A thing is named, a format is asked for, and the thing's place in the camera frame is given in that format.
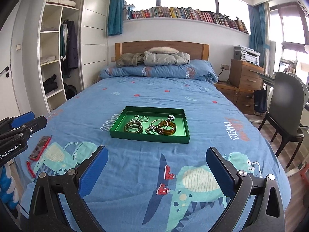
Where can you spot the plain silver bangle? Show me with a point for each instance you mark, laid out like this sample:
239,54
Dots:
157,121

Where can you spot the left teal curtain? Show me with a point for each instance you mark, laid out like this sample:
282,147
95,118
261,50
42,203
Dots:
115,18

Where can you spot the right teal curtain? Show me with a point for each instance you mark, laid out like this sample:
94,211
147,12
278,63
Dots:
259,17

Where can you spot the white wardrobe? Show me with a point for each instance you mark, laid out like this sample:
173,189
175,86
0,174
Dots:
56,45

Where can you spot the blue dinosaur bed sheet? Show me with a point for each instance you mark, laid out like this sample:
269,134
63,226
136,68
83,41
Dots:
151,186

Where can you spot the olive green jacket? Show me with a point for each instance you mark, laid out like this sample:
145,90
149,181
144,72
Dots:
130,60

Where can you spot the silver twisted wire bangle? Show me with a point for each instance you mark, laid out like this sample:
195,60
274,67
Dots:
134,121

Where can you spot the red cased smartphone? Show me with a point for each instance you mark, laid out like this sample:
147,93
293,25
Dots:
40,147

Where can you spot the brown thin bangle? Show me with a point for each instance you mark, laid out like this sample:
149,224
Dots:
127,129

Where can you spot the wall power socket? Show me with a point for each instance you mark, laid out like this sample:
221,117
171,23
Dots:
225,67

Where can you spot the navy tote bag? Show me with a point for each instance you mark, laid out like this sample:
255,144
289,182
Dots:
260,101

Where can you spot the wooden drawer cabinet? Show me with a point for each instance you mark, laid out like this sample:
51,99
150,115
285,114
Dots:
245,75

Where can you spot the green metal tray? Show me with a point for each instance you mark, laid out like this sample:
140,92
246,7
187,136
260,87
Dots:
151,133

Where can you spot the blue folded duvet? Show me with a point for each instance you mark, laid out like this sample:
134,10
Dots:
196,69

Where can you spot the dark hanging clothes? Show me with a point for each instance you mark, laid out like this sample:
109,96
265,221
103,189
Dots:
68,48

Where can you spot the amber translucent bangle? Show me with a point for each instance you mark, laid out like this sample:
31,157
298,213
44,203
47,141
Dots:
167,128

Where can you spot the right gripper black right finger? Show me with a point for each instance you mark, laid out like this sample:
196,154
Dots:
266,213

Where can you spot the low wooden nightstand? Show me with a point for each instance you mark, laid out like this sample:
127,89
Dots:
243,99

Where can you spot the grey office chair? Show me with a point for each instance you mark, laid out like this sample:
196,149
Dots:
288,125

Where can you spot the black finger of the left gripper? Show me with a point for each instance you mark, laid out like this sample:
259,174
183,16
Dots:
29,128
16,122

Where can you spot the teal curtain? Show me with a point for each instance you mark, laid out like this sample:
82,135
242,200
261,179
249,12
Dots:
259,17
115,18

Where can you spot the row of books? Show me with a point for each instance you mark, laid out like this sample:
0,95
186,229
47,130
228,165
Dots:
129,13

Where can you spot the grey puffer jacket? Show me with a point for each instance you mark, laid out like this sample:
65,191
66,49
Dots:
164,59

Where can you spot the wooden headboard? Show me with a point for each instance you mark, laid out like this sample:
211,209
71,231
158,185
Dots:
195,50

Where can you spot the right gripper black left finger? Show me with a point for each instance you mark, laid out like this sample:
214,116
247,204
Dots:
46,212

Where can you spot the white fur collar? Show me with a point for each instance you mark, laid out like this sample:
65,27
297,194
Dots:
163,50

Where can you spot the white printer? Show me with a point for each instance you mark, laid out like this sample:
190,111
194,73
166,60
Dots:
242,53

